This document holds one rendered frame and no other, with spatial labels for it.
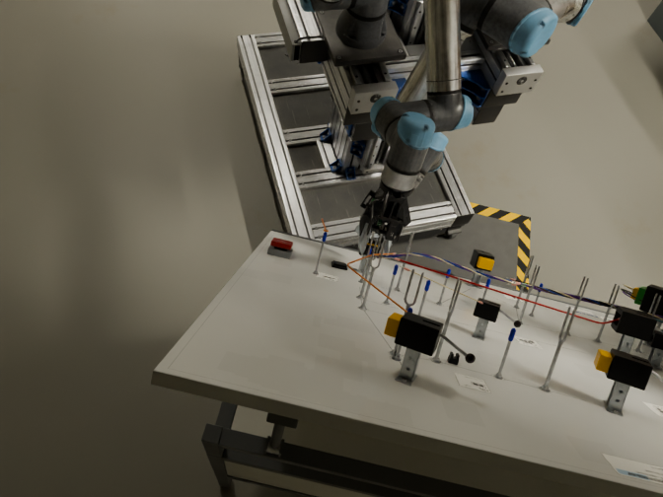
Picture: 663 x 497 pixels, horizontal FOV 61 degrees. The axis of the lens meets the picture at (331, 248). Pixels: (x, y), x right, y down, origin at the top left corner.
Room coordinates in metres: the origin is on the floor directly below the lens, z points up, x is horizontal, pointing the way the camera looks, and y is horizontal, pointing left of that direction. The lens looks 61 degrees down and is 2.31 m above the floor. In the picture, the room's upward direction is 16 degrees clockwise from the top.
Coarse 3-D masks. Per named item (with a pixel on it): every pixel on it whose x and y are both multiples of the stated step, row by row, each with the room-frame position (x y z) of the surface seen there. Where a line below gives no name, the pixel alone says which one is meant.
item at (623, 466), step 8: (608, 456) 0.21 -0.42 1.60; (616, 456) 0.22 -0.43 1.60; (616, 464) 0.20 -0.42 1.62; (624, 464) 0.20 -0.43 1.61; (632, 464) 0.21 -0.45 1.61; (640, 464) 0.21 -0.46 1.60; (648, 464) 0.22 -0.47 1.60; (624, 472) 0.19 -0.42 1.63; (632, 472) 0.19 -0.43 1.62; (640, 472) 0.20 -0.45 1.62; (648, 472) 0.20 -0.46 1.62; (656, 472) 0.21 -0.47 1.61; (648, 480) 0.19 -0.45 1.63; (656, 480) 0.19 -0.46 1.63
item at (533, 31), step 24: (504, 0) 1.20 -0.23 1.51; (528, 0) 1.21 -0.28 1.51; (552, 0) 1.34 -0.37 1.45; (576, 0) 1.48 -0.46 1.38; (480, 24) 1.19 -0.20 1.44; (504, 24) 1.16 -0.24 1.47; (528, 24) 1.16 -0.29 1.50; (552, 24) 1.20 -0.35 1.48; (576, 24) 1.50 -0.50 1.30; (528, 48) 1.14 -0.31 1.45
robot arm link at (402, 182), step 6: (384, 168) 0.75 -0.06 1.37; (384, 174) 0.74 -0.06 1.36; (390, 174) 0.73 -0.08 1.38; (396, 174) 0.73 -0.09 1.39; (384, 180) 0.73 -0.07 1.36; (390, 180) 0.72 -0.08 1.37; (396, 180) 0.72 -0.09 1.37; (402, 180) 0.72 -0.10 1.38; (408, 180) 0.73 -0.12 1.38; (414, 180) 0.74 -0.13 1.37; (390, 186) 0.71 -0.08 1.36; (396, 186) 0.71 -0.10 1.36; (402, 186) 0.72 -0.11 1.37; (408, 186) 0.72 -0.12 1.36
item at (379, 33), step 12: (348, 12) 1.34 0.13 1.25; (336, 24) 1.36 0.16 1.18; (348, 24) 1.33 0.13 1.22; (360, 24) 1.33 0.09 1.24; (372, 24) 1.33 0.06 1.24; (384, 24) 1.37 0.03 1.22; (348, 36) 1.32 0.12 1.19; (360, 36) 1.31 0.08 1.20; (372, 36) 1.33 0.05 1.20; (384, 36) 1.36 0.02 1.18; (360, 48) 1.31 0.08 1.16; (372, 48) 1.33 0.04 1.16
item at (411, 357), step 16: (400, 320) 0.32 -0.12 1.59; (416, 320) 0.33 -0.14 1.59; (432, 320) 0.34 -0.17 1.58; (400, 336) 0.30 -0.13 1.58; (416, 336) 0.31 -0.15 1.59; (432, 336) 0.31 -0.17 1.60; (416, 352) 0.29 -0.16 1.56; (432, 352) 0.29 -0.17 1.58; (464, 352) 0.30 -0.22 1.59; (416, 368) 0.28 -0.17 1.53
